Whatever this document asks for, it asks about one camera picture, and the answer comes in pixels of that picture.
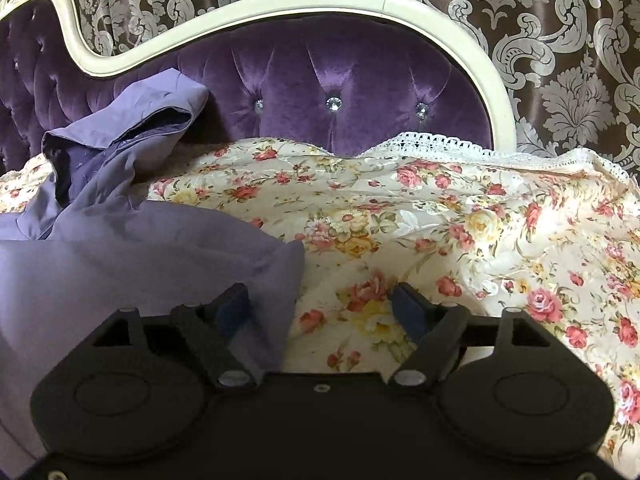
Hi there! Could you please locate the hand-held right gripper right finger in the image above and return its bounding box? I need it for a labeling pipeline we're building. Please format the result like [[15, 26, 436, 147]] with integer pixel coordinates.
[[387, 282, 551, 392]]

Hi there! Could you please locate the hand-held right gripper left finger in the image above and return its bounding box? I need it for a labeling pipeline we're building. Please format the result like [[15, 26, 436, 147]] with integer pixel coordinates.
[[90, 283, 263, 392]]

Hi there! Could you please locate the purple hooded jacket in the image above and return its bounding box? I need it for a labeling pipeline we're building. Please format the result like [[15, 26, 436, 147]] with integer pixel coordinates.
[[0, 67, 306, 461]]

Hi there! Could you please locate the floral quilted blanket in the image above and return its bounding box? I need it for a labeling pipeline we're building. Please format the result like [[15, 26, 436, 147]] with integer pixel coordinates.
[[0, 130, 640, 461]]

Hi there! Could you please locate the purple tufted headboard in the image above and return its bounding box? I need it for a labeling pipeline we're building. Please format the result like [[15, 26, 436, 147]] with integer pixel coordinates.
[[0, 0, 518, 171]]

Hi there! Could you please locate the brown damask curtain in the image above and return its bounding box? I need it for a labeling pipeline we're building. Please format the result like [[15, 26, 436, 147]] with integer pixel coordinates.
[[0, 0, 640, 176]]

